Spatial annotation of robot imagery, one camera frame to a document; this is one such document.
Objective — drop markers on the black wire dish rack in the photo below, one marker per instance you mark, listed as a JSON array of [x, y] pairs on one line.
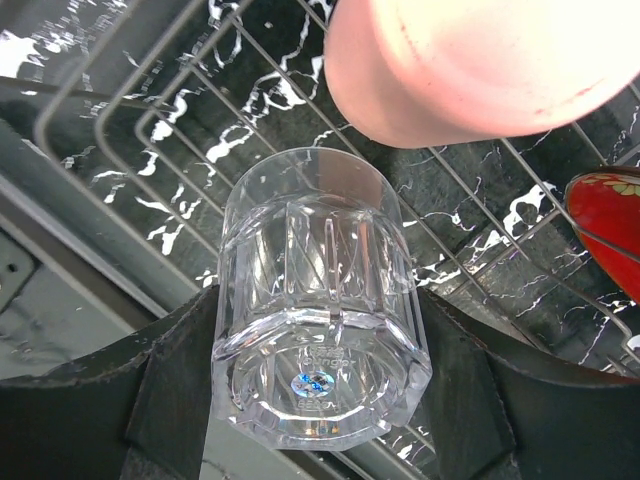
[[183, 97]]

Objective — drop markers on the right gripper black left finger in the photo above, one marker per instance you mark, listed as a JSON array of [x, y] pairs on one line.
[[136, 409]]

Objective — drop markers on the red floral plate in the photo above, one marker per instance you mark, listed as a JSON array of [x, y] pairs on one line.
[[604, 205]]

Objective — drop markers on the pink plastic cup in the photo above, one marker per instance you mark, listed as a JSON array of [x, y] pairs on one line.
[[412, 74]]

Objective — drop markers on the clear faceted glass tumbler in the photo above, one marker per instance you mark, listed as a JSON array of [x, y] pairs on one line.
[[319, 340]]

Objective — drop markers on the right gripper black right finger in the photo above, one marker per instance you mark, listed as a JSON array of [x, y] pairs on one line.
[[501, 409]]

